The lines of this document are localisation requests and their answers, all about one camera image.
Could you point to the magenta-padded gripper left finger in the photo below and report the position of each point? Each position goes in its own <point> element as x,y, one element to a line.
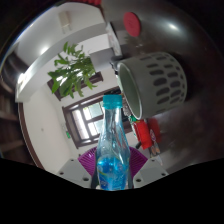
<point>85,164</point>

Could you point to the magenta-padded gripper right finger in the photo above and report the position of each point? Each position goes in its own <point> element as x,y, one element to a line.
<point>140,164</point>

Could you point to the clear blue-labelled drink bottle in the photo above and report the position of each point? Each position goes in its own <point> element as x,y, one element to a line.
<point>111,150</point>

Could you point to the red box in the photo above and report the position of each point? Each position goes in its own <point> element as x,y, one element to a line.
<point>143,135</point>

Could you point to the green exit sign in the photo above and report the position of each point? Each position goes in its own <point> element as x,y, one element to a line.
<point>67,134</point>

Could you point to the green flat box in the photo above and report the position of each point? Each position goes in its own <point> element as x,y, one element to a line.
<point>132,118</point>

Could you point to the dark wooden double door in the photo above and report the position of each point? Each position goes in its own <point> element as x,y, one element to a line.
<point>68,116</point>

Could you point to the grey mug with oval pattern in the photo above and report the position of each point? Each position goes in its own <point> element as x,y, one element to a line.
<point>156,83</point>

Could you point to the potted plant in white pot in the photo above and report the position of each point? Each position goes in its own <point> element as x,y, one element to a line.
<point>71,71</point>

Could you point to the printed paper booklet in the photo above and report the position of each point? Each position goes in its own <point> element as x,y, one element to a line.
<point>112,36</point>

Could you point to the flat round red coaster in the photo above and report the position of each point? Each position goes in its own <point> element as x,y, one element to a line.
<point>132,24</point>

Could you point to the white wall unit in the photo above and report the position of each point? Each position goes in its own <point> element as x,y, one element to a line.
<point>65,21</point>

